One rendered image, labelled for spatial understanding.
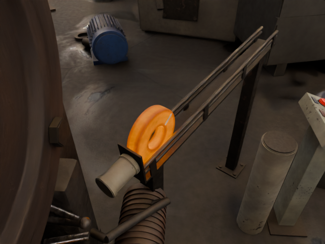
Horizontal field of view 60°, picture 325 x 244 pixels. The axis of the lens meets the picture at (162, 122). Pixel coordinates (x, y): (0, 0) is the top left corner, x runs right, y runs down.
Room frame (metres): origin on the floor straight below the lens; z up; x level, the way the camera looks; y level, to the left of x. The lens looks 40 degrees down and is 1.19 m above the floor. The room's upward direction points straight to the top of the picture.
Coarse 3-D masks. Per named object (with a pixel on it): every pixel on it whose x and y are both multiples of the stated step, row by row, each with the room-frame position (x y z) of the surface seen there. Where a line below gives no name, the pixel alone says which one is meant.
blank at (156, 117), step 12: (156, 108) 0.53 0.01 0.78; (144, 120) 0.50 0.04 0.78; (156, 120) 0.51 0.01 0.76; (168, 120) 0.55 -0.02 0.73; (132, 132) 0.48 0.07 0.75; (144, 132) 0.48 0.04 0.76; (156, 132) 0.55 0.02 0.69; (168, 132) 0.55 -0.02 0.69; (132, 144) 0.46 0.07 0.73; (144, 144) 0.47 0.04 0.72; (156, 144) 0.52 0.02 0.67; (144, 156) 0.47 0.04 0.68
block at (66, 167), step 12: (60, 168) 0.33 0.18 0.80; (72, 168) 0.33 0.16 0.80; (60, 180) 0.31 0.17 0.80; (72, 180) 0.31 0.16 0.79; (60, 192) 0.29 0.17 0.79; (72, 192) 0.30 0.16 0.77; (84, 192) 0.34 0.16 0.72; (60, 204) 0.28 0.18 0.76; (72, 204) 0.29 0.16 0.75; (84, 204) 0.33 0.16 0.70; (84, 216) 0.31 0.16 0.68; (48, 228) 0.29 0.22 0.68; (60, 228) 0.28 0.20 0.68; (72, 228) 0.28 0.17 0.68
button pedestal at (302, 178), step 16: (304, 96) 0.84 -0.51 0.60; (304, 112) 0.78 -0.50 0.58; (320, 112) 0.73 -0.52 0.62; (320, 128) 0.67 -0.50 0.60; (304, 144) 0.75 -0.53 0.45; (320, 144) 0.62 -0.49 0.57; (304, 160) 0.71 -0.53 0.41; (320, 160) 0.68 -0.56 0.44; (288, 176) 0.76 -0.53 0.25; (304, 176) 0.68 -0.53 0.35; (320, 176) 0.67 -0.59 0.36; (288, 192) 0.71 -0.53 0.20; (304, 192) 0.67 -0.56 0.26; (272, 208) 0.76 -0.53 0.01; (288, 208) 0.68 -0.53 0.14; (272, 224) 0.68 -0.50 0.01; (288, 224) 0.67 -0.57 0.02
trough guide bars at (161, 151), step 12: (252, 36) 1.03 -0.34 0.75; (276, 36) 1.06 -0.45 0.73; (240, 48) 0.95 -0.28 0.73; (264, 48) 0.98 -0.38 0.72; (228, 60) 0.88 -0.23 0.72; (252, 60) 0.90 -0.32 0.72; (216, 72) 0.82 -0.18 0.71; (240, 72) 0.83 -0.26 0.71; (204, 84) 0.78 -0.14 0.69; (228, 84) 0.77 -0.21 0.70; (192, 96) 0.72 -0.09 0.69; (216, 96) 0.71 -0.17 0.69; (180, 108) 0.67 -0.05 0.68; (204, 108) 0.65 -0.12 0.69; (192, 120) 0.60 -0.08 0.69; (204, 120) 0.65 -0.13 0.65; (180, 132) 0.56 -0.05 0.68; (168, 144) 0.52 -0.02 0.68; (156, 156) 0.48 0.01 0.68; (144, 168) 0.44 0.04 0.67; (156, 168) 0.47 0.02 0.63
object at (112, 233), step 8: (160, 200) 0.43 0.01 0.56; (168, 200) 0.43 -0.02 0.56; (152, 208) 0.40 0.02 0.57; (160, 208) 0.41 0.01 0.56; (136, 216) 0.38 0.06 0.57; (144, 216) 0.38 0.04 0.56; (120, 224) 0.35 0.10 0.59; (128, 224) 0.35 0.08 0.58; (96, 232) 0.31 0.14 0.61; (112, 232) 0.32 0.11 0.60; (120, 232) 0.33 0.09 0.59; (104, 240) 0.30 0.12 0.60; (112, 240) 0.31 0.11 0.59
